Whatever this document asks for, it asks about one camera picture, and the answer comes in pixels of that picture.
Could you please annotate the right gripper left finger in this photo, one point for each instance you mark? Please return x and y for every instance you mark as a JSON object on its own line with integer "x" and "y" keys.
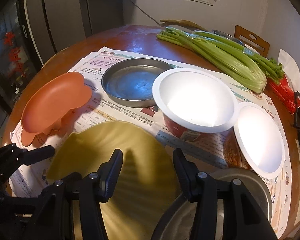
{"x": 108, "y": 176}

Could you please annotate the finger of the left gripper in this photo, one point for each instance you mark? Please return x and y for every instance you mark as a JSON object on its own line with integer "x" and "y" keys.
{"x": 27, "y": 158}

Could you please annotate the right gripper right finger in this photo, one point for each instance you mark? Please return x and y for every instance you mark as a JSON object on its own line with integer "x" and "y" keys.
{"x": 192, "y": 185}

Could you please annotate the large steel bowl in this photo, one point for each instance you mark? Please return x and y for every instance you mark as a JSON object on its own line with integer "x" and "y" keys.
{"x": 235, "y": 204}

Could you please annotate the yellow shell-shaped plate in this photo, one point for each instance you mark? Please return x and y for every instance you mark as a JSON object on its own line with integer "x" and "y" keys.
{"x": 147, "y": 183}

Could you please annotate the orange plastic plate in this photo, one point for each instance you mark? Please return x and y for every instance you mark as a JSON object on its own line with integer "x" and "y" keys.
{"x": 44, "y": 111}

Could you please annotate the red paper bowl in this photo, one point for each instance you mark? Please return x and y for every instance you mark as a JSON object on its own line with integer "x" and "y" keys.
{"x": 255, "y": 142}
{"x": 194, "y": 103}

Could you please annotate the steel pan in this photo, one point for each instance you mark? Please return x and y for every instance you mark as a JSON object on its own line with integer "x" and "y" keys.
{"x": 129, "y": 82}

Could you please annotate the newspaper sheets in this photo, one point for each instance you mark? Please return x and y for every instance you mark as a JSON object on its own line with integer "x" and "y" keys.
{"x": 28, "y": 181}

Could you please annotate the celery bunch front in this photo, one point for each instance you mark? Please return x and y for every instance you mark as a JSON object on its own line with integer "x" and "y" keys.
{"x": 230, "y": 60}

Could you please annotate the celery bunch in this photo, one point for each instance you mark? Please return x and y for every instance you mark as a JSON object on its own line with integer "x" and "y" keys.
{"x": 230, "y": 60}
{"x": 270, "y": 67}

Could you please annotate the red tissue box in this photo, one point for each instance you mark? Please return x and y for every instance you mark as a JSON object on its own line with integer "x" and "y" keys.
{"x": 289, "y": 84}

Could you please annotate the celery bunch back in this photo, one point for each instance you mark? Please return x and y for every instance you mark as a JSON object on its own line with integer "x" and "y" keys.
{"x": 270, "y": 67}

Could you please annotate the grey refrigerator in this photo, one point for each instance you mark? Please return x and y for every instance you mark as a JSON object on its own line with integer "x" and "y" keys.
{"x": 50, "y": 26}

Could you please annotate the small steel bowl background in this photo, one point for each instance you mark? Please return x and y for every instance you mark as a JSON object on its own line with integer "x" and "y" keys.
{"x": 223, "y": 34}

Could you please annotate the wooden chair backrest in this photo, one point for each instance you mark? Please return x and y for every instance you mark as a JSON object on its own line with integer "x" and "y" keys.
{"x": 251, "y": 39}

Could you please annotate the curved wooden chair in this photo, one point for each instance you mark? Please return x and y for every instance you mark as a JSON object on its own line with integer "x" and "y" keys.
{"x": 182, "y": 23}

